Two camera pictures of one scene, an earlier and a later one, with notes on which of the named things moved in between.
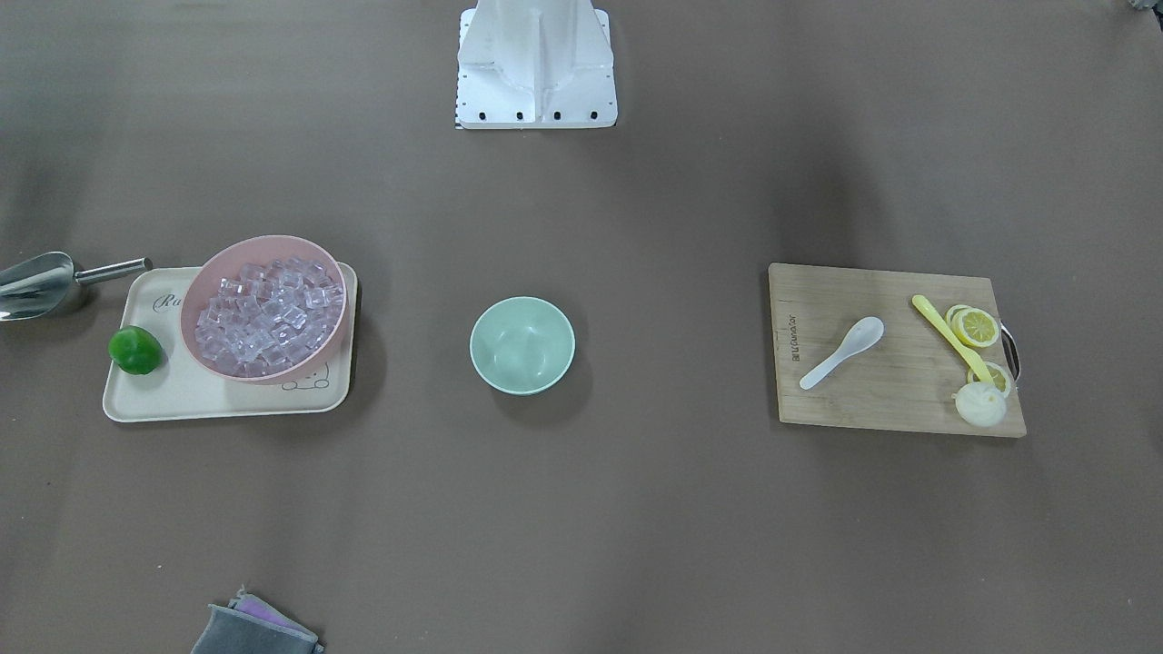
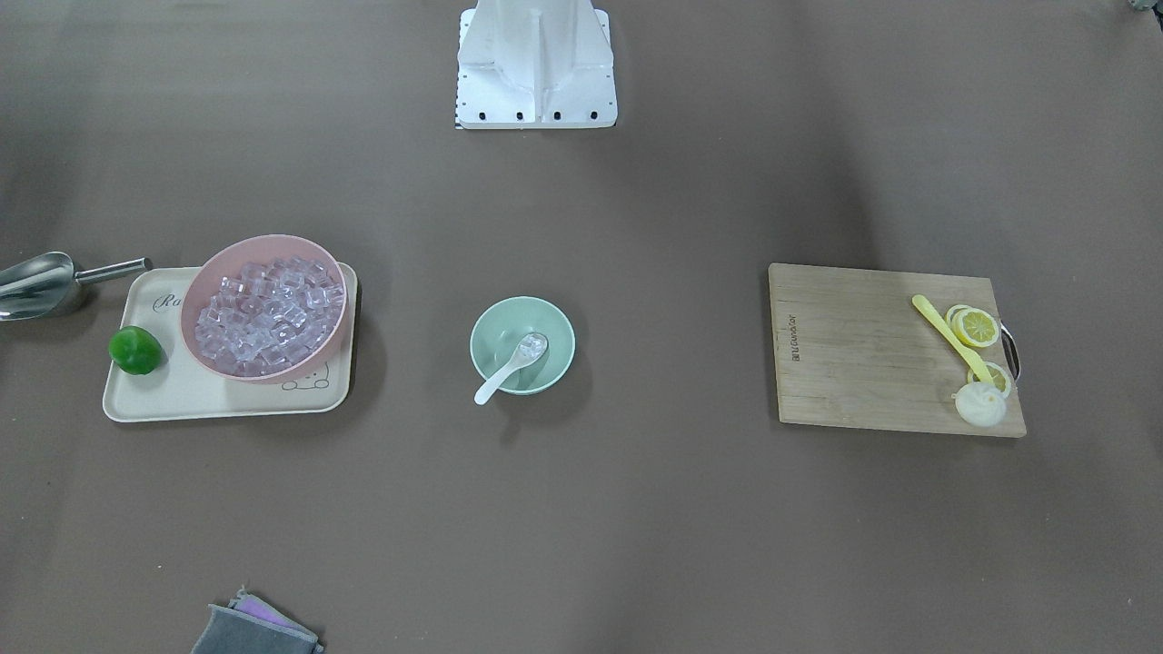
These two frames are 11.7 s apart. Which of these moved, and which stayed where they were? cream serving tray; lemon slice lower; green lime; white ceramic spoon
Moved: white ceramic spoon
Stayed: cream serving tray; lemon slice lower; green lime
